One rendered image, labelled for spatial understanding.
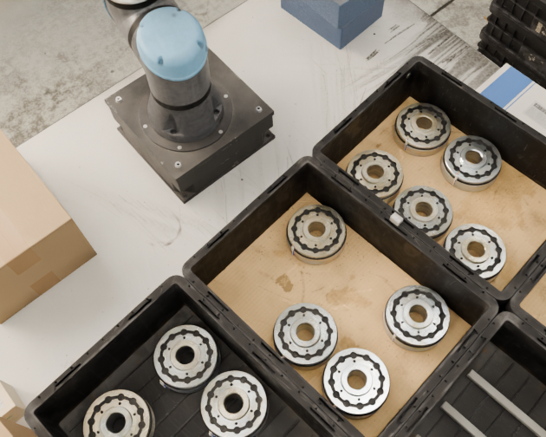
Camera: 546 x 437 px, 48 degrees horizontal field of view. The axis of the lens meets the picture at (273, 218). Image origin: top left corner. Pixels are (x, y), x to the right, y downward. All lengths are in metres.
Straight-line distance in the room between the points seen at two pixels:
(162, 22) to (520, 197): 0.70
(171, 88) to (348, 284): 0.46
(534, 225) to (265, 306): 0.49
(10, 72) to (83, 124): 1.20
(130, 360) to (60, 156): 0.55
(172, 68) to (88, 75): 1.43
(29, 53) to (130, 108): 1.39
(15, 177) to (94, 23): 1.53
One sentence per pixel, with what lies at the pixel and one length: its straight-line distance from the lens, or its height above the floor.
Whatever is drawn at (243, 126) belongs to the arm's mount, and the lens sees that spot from 1.26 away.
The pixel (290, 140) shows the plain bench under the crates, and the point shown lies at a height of 0.70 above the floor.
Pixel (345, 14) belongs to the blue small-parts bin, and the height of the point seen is 0.80.
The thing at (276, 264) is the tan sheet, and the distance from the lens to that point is 1.08.
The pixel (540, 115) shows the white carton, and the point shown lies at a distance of 1.37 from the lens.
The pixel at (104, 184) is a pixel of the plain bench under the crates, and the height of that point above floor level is 0.70.
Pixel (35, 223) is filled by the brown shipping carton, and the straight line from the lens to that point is 1.17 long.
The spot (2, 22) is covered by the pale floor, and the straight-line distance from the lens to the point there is 2.83.
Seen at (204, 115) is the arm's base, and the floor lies 0.86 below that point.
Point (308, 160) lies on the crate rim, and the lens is 1.06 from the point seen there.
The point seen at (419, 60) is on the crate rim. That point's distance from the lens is 1.21.
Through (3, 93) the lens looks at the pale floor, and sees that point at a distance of 2.58.
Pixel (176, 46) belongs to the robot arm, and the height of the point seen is 1.03.
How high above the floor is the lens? 1.82
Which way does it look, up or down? 63 degrees down
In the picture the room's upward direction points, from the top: 4 degrees counter-clockwise
